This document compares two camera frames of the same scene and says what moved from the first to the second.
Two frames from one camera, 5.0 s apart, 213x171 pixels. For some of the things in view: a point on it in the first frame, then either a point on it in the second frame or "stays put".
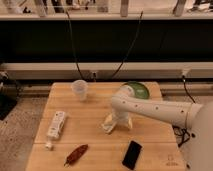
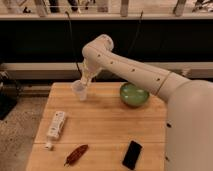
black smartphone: (132, 154) stays put
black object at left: (8, 94) stays put
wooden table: (71, 137) stays put
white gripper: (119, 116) to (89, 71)
